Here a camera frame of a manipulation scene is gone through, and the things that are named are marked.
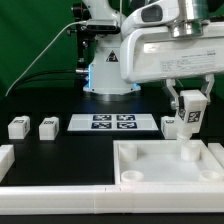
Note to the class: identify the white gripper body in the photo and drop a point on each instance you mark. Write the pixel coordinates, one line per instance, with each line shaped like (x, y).
(151, 54)

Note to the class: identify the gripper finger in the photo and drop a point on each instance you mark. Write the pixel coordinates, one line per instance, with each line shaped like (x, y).
(169, 89)
(207, 85)

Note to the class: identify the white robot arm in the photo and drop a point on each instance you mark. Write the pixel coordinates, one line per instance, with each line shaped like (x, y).
(183, 18)

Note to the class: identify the white tag base sheet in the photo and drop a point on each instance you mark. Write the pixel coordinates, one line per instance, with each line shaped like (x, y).
(112, 122)

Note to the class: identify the white right obstacle bar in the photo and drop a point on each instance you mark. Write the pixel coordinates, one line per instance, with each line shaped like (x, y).
(218, 152)

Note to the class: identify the white obstacle bar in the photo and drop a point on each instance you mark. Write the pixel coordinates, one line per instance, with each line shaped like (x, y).
(218, 152)
(134, 198)
(7, 158)

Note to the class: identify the white front obstacle bar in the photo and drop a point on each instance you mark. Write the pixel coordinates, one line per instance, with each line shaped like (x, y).
(134, 198)

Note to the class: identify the white left obstacle bar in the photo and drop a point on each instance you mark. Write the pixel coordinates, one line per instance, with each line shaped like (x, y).
(7, 158)

